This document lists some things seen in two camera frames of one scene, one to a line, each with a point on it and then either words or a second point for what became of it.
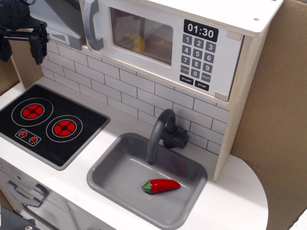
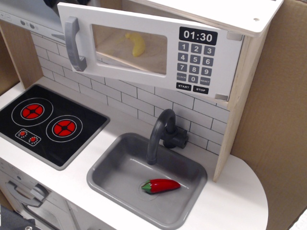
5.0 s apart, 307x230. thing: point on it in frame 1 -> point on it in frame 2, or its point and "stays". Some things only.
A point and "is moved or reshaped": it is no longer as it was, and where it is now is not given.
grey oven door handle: x=34 y=197 stays
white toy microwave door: x=173 y=44 is moved or reshaped
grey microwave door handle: x=90 y=7 -> x=72 y=28
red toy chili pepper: x=158 y=185 stays
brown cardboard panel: x=272 y=136 stays
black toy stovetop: x=50 y=126 stays
